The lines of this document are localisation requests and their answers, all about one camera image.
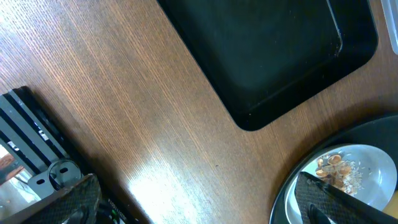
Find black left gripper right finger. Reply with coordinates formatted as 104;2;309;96
295;172;397;224

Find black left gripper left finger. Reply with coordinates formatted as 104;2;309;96
1;174;101;224

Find clear plastic waste bin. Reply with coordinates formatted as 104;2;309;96
381;0;398;55

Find nut shells and rice scraps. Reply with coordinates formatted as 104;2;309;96
315;154;364;196

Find grey plate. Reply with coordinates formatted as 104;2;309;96
284;144;397;223

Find yellow bowl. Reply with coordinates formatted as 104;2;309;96
383;191;398;219

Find round black serving tray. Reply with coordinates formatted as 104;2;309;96
269;113;397;224

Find black rectangular tray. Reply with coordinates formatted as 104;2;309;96
159;0;378;131

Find black aluminium frame rail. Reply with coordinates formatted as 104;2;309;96
1;86;83;199

